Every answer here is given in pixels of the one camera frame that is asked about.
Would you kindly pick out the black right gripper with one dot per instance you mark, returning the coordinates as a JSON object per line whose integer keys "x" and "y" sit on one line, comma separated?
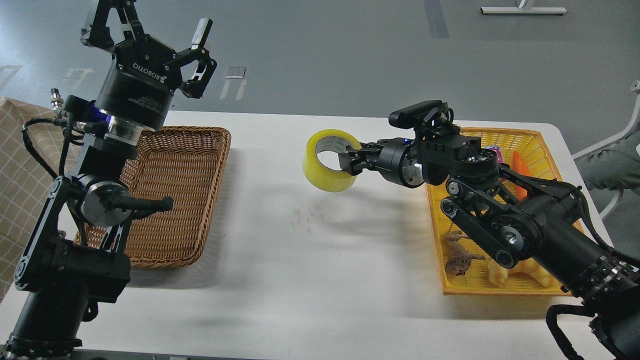
{"x": 396, "y": 159}

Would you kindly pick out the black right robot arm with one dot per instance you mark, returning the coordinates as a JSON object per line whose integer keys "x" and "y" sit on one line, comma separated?
{"x": 513, "y": 217}

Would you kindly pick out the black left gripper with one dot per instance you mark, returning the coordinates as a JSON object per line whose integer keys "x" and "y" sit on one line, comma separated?
{"x": 140, "y": 82}

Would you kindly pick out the small pink labelled jar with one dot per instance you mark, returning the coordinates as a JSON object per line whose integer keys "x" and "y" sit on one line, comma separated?
{"x": 498, "y": 152}

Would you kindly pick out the white desk base bar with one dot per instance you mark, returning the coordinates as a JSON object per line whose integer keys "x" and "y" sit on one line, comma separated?
{"x": 523, "y": 7}

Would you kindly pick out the yellow tape roll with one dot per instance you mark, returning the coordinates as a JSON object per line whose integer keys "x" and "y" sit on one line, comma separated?
{"x": 316, "y": 172}

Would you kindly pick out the brown toy lion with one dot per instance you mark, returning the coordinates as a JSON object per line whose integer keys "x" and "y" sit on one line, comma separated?
{"x": 459, "y": 258}

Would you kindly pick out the beige checkered cloth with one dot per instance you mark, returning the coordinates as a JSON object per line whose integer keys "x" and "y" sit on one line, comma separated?
{"x": 23, "y": 185}

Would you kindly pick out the toy croissant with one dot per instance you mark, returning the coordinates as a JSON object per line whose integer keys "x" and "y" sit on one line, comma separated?
{"x": 497, "y": 275}

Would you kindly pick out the orange toy carrot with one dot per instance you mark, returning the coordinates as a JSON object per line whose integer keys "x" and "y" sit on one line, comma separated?
{"x": 519, "y": 166}

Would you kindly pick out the yellow plastic basket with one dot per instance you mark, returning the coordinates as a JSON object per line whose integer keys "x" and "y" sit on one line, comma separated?
{"x": 534, "y": 151}

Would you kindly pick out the brown wicker basket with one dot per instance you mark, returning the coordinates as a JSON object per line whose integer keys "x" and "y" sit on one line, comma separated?
{"x": 185, "y": 163}

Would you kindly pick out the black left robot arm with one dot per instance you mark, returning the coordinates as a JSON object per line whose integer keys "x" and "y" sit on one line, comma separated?
{"x": 75, "y": 257}

